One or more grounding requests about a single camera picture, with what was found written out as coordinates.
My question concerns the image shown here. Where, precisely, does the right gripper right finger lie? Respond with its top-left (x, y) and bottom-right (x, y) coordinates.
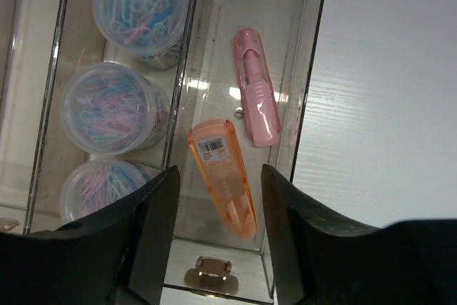
top-left (261, 165), bottom-right (456, 304)

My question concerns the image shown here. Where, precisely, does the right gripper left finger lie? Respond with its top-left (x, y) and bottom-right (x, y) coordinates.
top-left (1, 166), bottom-right (180, 304)

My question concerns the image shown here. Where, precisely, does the clear jar of paper clips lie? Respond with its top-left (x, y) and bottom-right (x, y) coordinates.
top-left (60, 62), bottom-right (170, 156)

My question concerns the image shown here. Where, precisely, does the clear drawer bin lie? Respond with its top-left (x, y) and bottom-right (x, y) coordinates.
top-left (24, 0), bottom-right (197, 234)
top-left (162, 0), bottom-right (323, 304)
top-left (1, 0), bottom-right (60, 234)

